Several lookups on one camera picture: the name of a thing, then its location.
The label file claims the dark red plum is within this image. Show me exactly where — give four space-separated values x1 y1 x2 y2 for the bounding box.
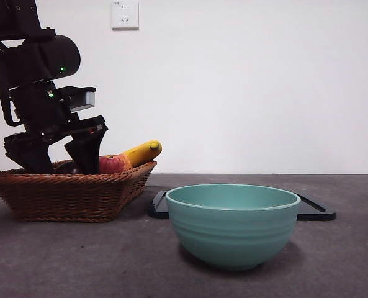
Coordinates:
53 161 85 175

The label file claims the teal ribbed bowl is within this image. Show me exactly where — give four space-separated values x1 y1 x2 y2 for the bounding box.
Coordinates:
165 184 302 271

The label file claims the red apple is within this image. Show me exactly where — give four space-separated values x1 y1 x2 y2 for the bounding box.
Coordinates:
97 155 126 174

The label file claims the orange textured fruit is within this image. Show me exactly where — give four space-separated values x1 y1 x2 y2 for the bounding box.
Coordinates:
119 154 134 171

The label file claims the brown wicker basket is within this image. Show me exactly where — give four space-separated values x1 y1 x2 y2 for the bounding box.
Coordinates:
0 160 158 223

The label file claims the yellow banana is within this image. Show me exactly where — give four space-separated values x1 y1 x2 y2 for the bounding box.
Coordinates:
121 139 163 168

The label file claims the black rectangular tray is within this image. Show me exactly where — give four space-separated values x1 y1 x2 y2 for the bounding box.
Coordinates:
148 190 337 222

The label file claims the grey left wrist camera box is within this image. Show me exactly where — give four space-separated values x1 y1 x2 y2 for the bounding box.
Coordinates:
56 86 97 113

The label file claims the white wall socket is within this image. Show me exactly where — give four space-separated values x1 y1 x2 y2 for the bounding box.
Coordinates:
112 0 140 31

